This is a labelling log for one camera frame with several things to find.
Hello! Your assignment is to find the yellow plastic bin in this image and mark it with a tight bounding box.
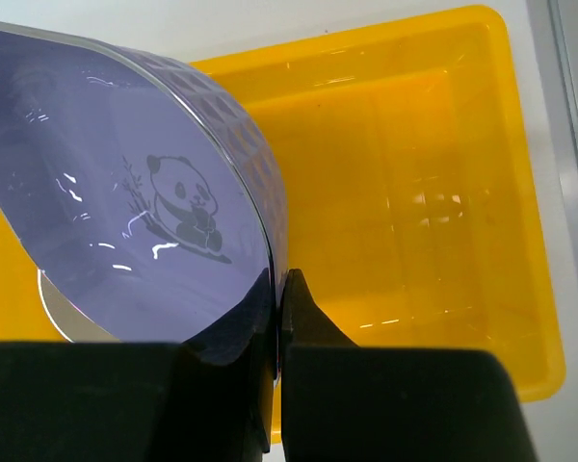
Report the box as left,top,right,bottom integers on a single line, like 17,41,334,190
0,4,567,447

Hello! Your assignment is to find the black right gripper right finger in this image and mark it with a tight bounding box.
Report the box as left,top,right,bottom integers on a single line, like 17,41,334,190
280,269,537,461

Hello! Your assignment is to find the aluminium side rail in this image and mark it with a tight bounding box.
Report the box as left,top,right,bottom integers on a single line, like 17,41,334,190
527,1,578,264

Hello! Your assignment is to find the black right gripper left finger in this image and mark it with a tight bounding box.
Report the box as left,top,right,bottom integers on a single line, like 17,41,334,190
0,270,275,461

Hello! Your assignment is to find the cream panda plate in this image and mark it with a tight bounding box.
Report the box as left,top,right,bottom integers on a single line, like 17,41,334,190
37,269,118,343

